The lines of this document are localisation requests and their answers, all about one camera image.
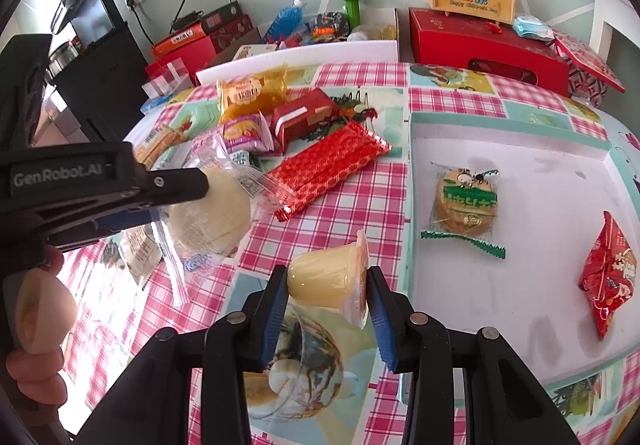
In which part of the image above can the large red gift box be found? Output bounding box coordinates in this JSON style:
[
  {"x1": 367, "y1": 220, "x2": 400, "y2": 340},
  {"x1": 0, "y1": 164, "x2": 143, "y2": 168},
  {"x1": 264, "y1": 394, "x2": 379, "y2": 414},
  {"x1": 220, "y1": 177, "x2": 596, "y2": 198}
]
[{"x1": 408, "y1": 9, "x2": 570, "y2": 95}]

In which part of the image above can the white foam board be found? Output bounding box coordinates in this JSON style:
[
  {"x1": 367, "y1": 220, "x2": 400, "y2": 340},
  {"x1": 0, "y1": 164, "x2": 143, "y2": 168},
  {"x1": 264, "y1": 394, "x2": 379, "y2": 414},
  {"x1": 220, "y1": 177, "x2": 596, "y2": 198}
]
[{"x1": 196, "y1": 40, "x2": 400, "y2": 86}]

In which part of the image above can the yellow soft bread packet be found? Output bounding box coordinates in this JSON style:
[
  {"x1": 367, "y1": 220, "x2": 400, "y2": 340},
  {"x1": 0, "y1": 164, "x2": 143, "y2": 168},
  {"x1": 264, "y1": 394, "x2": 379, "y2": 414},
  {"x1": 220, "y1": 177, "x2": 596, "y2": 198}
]
[{"x1": 216, "y1": 65, "x2": 288, "y2": 124}]

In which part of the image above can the green white snack packet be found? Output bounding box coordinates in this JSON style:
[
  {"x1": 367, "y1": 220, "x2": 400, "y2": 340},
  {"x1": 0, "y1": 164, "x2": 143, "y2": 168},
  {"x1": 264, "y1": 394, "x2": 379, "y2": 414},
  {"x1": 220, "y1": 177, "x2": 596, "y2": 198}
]
[{"x1": 229, "y1": 150, "x2": 262, "y2": 171}]

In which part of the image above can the light blue tissue packet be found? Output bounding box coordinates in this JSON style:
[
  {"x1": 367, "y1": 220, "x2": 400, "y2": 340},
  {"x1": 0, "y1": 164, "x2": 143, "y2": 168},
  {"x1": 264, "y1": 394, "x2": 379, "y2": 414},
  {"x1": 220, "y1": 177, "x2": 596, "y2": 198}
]
[{"x1": 512, "y1": 15, "x2": 554, "y2": 42}]

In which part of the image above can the red boxes stack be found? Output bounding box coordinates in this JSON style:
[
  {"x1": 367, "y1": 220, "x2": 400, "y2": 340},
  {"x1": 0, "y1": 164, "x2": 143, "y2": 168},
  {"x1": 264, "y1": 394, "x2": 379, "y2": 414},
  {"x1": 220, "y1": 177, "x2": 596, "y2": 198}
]
[{"x1": 145, "y1": 1, "x2": 255, "y2": 79}]

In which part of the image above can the green wrapped round cookie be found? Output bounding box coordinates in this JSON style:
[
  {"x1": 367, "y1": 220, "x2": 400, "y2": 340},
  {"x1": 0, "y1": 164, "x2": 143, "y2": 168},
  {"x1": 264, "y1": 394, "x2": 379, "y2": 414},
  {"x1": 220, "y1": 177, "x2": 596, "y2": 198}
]
[{"x1": 420, "y1": 162, "x2": 506, "y2": 260}]

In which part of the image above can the blue water bottle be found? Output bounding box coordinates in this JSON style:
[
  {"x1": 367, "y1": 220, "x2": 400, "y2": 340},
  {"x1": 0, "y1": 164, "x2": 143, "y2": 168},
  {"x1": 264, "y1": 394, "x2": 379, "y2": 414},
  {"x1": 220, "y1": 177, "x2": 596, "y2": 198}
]
[{"x1": 262, "y1": 0, "x2": 307, "y2": 44}]

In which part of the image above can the cardboard box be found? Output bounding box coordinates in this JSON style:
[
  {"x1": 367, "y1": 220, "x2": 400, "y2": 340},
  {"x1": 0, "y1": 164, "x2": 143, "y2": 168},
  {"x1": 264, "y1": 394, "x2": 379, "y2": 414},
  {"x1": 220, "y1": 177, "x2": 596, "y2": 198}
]
[{"x1": 347, "y1": 8, "x2": 398, "y2": 42}]

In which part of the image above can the white round cake packet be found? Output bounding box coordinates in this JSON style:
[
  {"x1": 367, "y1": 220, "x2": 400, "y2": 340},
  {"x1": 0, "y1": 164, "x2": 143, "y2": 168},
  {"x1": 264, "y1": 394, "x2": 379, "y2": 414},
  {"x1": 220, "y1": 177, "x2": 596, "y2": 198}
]
[{"x1": 151, "y1": 131, "x2": 294, "y2": 307}]

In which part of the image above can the white table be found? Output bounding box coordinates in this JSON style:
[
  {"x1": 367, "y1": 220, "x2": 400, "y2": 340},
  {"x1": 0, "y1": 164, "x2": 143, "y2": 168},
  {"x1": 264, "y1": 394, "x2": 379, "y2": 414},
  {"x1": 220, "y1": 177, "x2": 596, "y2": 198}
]
[{"x1": 589, "y1": 0, "x2": 640, "y2": 62}]

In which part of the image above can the red patterned box lid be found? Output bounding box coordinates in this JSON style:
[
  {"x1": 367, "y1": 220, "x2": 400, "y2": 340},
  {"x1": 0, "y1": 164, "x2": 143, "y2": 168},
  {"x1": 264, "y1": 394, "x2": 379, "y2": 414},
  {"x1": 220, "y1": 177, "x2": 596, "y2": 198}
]
[{"x1": 553, "y1": 29, "x2": 626, "y2": 108}]

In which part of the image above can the green dumbbell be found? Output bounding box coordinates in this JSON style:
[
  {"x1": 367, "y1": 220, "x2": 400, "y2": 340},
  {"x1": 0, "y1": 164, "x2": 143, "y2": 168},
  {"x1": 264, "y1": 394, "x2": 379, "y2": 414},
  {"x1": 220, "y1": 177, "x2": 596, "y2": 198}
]
[{"x1": 341, "y1": 0, "x2": 361, "y2": 29}]

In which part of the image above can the yellow pudding jelly cup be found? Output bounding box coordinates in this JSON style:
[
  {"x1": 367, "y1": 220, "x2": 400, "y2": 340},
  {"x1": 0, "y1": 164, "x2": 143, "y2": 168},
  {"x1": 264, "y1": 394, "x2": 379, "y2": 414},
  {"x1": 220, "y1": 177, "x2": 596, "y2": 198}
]
[{"x1": 288, "y1": 231, "x2": 369, "y2": 329}]

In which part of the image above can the white foam tray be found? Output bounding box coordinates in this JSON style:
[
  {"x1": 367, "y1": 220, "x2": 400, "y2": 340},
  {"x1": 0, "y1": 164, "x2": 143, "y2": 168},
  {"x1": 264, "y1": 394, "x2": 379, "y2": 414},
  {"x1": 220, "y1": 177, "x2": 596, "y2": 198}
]
[{"x1": 399, "y1": 113, "x2": 639, "y2": 383}]

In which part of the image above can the red patterned flat packet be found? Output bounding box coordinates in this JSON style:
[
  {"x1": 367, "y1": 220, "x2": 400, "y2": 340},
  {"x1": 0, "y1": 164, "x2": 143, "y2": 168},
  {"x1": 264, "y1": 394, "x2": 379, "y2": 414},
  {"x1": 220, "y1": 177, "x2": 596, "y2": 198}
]
[{"x1": 267, "y1": 121, "x2": 392, "y2": 222}]

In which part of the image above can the checkered picture tablecloth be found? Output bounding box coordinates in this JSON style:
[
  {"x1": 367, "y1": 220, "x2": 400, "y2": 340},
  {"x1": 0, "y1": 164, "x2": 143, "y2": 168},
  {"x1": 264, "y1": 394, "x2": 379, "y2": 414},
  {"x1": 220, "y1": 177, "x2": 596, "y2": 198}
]
[{"x1": 60, "y1": 64, "x2": 639, "y2": 433}]

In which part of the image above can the clear red plastic box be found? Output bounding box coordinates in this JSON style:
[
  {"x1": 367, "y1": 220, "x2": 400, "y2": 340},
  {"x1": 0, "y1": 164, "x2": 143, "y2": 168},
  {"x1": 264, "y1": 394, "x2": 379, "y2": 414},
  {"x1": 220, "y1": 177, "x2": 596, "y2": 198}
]
[{"x1": 142, "y1": 58, "x2": 193, "y2": 100}]

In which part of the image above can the dark colourful snack bag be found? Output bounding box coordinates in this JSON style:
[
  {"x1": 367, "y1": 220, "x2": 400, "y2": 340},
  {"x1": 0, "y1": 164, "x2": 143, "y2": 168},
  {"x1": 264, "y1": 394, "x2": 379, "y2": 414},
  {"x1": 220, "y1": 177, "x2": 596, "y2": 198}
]
[{"x1": 310, "y1": 12, "x2": 352, "y2": 44}]

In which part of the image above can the red white wrapped snack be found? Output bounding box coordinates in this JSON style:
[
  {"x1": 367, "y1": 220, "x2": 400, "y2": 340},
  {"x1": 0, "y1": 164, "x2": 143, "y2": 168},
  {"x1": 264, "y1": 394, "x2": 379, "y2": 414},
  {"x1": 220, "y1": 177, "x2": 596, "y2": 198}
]
[{"x1": 271, "y1": 88, "x2": 340, "y2": 153}]

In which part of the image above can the pink swiss roll packet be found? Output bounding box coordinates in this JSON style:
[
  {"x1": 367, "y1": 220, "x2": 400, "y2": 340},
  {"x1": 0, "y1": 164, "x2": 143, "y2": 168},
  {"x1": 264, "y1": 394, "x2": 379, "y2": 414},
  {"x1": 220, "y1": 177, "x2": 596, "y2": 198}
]
[{"x1": 219, "y1": 113, "x2": 274, "y2": 154}]

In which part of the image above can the orange brown biscuit packet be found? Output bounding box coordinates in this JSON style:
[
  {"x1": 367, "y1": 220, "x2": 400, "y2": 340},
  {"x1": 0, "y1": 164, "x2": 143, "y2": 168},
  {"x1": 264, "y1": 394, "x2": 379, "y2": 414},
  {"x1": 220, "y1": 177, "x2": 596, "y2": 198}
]
[{"x1": 134, "y1": 124, "x2": 189, "y2": 170}]

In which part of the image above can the person's left hand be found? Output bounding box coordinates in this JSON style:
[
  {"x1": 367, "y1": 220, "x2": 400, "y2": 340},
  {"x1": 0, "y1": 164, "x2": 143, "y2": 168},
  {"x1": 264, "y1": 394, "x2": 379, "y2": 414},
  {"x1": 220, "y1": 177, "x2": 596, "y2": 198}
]
[{"x1": 6, "y1": 247, "x2": 77, "y2": 407}]

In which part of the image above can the black cabinet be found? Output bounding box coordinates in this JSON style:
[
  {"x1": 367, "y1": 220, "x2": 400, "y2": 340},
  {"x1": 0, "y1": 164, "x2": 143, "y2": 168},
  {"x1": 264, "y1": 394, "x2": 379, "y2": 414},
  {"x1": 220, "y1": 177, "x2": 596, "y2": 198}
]
[{"x1": 49, "y1": 0, "x2": 146, "y2": 142}]

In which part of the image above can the red snack packet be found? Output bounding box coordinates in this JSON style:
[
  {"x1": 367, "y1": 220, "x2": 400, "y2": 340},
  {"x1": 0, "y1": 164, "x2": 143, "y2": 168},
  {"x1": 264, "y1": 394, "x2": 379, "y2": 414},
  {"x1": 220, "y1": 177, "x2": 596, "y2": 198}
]
[{"x1": 578, "y1": 211, "x2": 638, "y2": 341}]

